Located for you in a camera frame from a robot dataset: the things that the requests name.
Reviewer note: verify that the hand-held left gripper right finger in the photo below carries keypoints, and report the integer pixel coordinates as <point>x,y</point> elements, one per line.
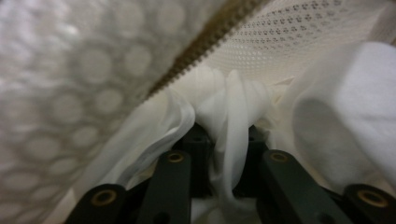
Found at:
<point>252,161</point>

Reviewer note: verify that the white cloth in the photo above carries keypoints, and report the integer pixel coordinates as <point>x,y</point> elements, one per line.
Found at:
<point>342,124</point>

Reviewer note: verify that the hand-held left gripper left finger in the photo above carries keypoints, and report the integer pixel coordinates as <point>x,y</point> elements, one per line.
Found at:
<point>200,155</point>

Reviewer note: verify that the cream mesh laundry bag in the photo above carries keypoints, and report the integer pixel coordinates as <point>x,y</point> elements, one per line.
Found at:
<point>77,77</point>

